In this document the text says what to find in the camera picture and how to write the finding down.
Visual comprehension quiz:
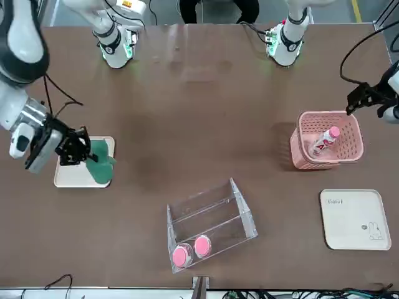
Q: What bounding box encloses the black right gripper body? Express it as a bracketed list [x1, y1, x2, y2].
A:
[24, 119, 70, 174]

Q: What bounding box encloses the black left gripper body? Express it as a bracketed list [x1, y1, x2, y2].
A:
[370, 67, 399, 108]

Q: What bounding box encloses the green fleece cloth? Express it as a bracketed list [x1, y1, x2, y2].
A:
[85, 139, 118, 185]

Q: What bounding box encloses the pink plastic basket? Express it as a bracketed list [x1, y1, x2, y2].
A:
[289, 110, 365, 171]

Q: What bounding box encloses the beige rabbit print tray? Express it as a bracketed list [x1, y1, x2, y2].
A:
[53, 135, 117, 189]
[319, 188, 392, 251]

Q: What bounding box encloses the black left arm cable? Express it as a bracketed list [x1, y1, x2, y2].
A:
[339, 19, 399, 85]

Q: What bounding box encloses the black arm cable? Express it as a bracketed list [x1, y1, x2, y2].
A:
[42, 73, 85, 121]
[339, 19, 399, 85]

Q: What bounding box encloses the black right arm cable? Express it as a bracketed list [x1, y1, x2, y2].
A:
[42, 73, 85, 121]

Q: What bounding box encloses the aluminium frame post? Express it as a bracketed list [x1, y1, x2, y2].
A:
[373, 0, 399, 32]
[191, 275, 211, 299]

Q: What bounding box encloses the black left base cable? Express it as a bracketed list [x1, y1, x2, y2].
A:
[239, 21, 272, 44]

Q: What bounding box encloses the thin black loose cable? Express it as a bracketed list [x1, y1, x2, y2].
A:
[43, 273, 74, 291]

